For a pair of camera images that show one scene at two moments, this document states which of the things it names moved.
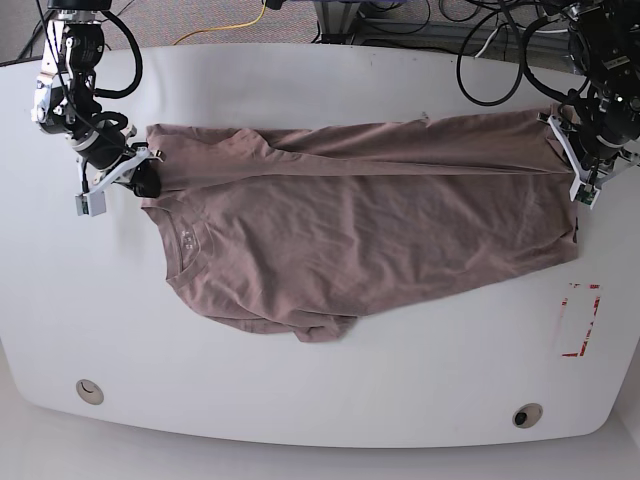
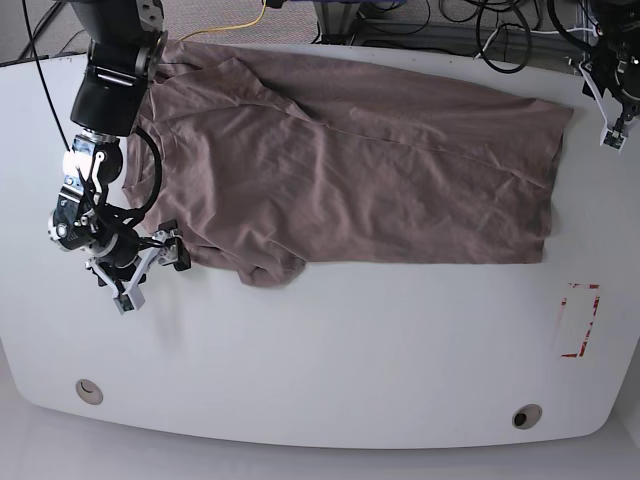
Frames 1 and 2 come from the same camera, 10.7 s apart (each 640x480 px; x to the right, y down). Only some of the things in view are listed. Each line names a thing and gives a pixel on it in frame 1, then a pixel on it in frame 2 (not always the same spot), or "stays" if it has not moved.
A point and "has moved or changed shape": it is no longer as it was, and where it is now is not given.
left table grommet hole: (89, 391) stays
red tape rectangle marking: (588, 331) stays
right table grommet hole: (527, 414) stays
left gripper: (106, 147) -> (129, 261)
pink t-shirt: (304, 227) has moved or changed shape
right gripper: (615, 121) -> (615, 70)
